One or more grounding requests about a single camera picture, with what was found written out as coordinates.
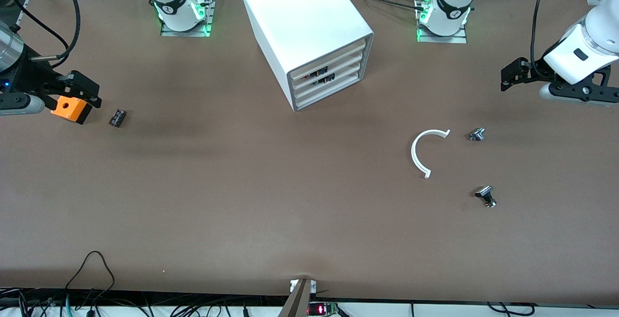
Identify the white curved plastic arc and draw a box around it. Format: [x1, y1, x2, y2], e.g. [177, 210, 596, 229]
[411, 129, 451, 179]

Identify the device with red display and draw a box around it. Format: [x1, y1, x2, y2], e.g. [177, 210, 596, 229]
[308, 302, 339, 317]

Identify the orange button enclosure box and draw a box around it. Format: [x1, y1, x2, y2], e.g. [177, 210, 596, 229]
[50, 95, 92, 125]

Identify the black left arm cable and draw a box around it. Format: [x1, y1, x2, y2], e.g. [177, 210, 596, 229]
[530, 0, 553, 78]

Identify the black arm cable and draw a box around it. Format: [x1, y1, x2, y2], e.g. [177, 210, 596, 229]
[530, 0, 553, 78]
[9, 0, 82, 68]

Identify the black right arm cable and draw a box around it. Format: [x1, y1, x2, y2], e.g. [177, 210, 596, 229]
[9, 0, 82, 68]

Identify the black headed switch part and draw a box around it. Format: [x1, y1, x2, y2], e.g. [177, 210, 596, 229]
[474, 185, 497, 209]

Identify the looped black cable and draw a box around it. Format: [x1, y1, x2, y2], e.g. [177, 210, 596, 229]
[64, 251, 116, 303]

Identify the tangled black cable bundle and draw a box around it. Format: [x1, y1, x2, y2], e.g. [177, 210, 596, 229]
[0, 287, 271, 317]

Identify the brown camera mount bracket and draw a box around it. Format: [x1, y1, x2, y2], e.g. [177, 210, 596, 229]
[278, 278, 318, 317]

